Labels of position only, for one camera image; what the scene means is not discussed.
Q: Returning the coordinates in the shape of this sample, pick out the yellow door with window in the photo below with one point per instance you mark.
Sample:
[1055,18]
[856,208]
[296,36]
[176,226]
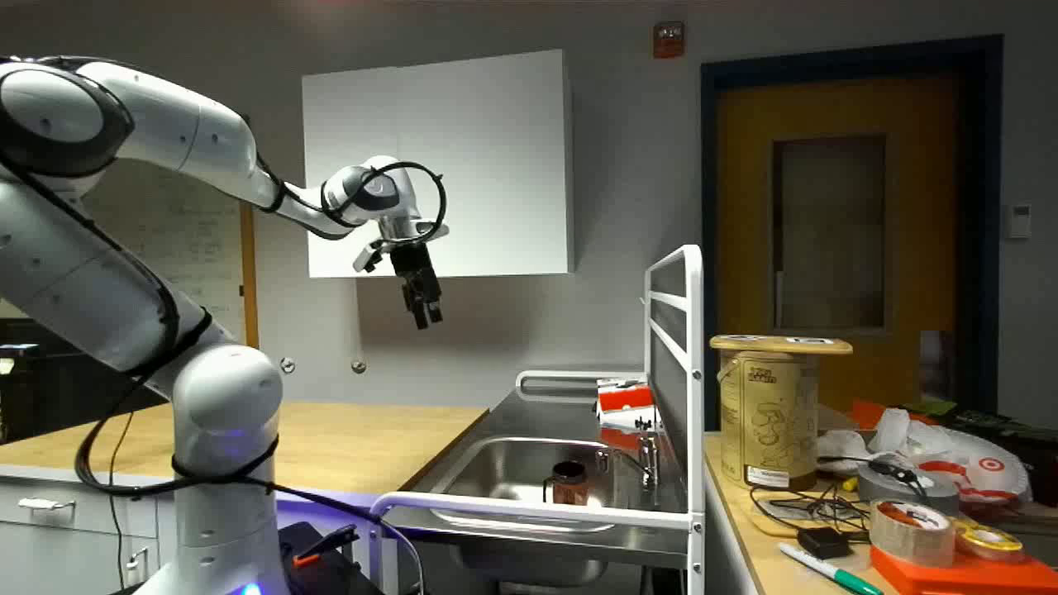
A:
[749,218]

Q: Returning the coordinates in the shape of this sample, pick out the orange flat tray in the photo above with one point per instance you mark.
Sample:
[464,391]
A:
[970,576]

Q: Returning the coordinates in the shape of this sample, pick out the red fire alarm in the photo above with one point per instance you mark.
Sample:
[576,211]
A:
[668,36]

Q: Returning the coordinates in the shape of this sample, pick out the small black box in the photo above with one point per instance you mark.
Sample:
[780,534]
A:
[826,544]

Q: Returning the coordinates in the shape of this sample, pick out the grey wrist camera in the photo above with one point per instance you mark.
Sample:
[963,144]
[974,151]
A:
[369,257]

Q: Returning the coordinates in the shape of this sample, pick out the white drawer cabinet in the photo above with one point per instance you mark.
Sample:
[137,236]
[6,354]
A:
[76,549]

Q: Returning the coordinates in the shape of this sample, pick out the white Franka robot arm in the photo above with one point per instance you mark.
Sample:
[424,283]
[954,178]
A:
[67,276]

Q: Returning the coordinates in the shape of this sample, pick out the yellow tape disc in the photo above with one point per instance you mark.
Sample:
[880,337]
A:
[991,539]

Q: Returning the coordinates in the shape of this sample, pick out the white wall thermostat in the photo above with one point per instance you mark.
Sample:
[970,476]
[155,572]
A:
[1021,224]

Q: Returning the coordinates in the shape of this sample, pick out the black red robot base equipment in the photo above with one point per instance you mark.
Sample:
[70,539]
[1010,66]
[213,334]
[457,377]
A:
[324,564]

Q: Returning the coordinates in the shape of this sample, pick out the brown packing tape roll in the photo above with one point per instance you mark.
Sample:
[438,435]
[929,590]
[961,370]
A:
[911,529]

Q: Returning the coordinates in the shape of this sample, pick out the stainless steel sink counter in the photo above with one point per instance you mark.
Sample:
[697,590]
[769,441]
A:
[499,468]

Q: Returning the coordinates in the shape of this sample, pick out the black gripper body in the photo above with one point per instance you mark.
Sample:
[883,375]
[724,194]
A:
[410,269]

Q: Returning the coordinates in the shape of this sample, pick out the brown mug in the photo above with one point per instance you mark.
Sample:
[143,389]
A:
[568,483]

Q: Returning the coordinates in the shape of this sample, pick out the green white marker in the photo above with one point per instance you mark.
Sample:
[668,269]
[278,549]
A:
[829,566]

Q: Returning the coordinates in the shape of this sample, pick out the colourful red white box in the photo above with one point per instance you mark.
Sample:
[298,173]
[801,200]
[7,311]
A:
[625,399]

